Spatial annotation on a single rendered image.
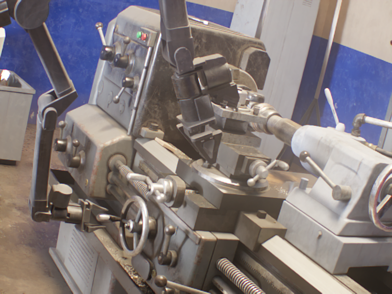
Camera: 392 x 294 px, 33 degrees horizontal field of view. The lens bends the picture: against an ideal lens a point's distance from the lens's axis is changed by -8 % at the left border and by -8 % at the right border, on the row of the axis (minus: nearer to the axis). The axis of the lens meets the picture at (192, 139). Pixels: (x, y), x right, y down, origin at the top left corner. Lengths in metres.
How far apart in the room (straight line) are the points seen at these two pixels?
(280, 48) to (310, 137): 4.26
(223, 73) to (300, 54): 5.02
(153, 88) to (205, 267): 0.97
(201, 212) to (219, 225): 0.08
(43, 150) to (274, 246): 0.75
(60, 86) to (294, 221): 0.80
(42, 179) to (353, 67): 4.98
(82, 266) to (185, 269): 1.15
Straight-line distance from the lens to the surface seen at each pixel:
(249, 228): 2.12
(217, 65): 1.59
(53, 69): 2.04
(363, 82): 6.71
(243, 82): 2.80
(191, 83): 1.57
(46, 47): 2.01
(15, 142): 4.86
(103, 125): 3.07
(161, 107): 2.91
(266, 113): 2.52
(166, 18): 1.53
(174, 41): 1.54
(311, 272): 1.93
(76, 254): 3.33
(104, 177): 2.95
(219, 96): 1.60
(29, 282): 3.31
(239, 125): 2.32
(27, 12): 1.46
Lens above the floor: 1.49
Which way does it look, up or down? 12 degrees down
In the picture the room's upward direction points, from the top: 15 degrees clockwise
